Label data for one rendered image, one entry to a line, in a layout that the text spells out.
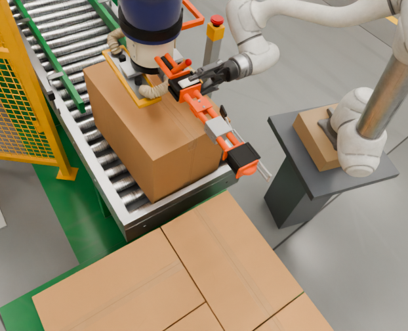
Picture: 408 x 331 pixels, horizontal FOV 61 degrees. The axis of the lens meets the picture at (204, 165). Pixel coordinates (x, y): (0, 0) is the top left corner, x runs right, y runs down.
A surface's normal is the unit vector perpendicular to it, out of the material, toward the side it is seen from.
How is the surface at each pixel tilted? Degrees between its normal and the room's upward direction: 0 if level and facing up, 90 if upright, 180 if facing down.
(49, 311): 0
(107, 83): 0
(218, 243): 0
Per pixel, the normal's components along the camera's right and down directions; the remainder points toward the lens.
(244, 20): -0.39, 0.37
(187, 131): 0.11, -0.54
